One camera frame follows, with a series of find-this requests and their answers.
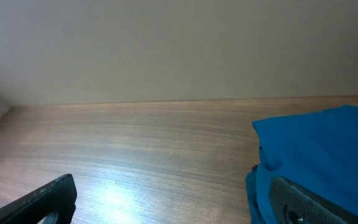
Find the blue polo shirt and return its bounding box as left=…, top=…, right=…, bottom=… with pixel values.
left=246, top=105, right=358, bottom=223

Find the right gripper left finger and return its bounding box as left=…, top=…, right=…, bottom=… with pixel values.
left=0, top=174, right=77, bottom=224

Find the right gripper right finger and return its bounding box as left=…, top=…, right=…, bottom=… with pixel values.
left=268, top=177, right=358, bottom=224

